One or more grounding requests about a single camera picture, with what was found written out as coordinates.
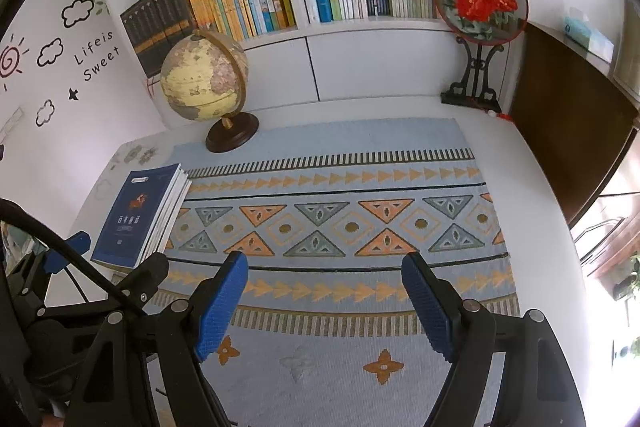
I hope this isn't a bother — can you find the patterned woven mat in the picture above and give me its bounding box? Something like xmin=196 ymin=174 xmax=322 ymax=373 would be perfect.
xmin=112 ymin=118 xmax=521 ymax=427

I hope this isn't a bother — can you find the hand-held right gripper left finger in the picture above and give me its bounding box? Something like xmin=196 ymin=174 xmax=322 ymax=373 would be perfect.
xmin=65 ymin=251 xmax=249 ymax=427

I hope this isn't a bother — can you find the beige globe on wooden base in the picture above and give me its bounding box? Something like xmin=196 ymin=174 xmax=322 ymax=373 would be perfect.
xmin=160 ymin=29 xmax=261 ymax=154

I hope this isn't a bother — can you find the pale blue tissue box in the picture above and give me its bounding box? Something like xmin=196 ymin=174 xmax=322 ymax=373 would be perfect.
xmin=562 ymin=7 xmax=616 ymax=62

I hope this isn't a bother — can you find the row of black books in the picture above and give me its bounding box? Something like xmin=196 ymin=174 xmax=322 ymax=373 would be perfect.
xmin=120 ymin=0 xmax=201 ymax=78

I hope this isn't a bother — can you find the dark blue cover book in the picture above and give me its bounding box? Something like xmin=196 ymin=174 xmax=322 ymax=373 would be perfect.
xmin=91 ymin=163 xmax=193 ymax=273

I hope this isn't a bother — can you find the round embroidered fan on stand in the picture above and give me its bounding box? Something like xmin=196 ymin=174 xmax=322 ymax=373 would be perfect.
xmin=432 ymin=0 xmax=530 ymax=108

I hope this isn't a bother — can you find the cloud wall decal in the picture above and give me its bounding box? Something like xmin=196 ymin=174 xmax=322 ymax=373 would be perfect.
xmin=61 ymin=0 xmax=94 ymax=28
xmin=35 ymin=99 xmax=56 ymax=128
xmin=37 ymin=38 xmax=64 ymax=68

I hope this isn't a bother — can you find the lettering wall decal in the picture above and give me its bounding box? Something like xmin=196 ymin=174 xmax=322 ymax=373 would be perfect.
xmin=72 ymin=32 xmax=121 ymax=82

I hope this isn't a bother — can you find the brown wooden cabinet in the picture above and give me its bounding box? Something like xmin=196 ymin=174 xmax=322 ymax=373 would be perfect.
xmin=505 ymin=21 xmax=640 ymax=288

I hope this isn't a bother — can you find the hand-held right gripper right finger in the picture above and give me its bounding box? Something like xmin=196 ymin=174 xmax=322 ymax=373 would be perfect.
xmin=401 ymin=252 xmax=588 ymax=427

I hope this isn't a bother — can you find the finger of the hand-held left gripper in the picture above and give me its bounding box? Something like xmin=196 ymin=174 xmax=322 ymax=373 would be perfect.
xmin=104 ymin=252 xmax=171 ymax=315
xmin=42 ymin=231 xmax=92 ymax=273

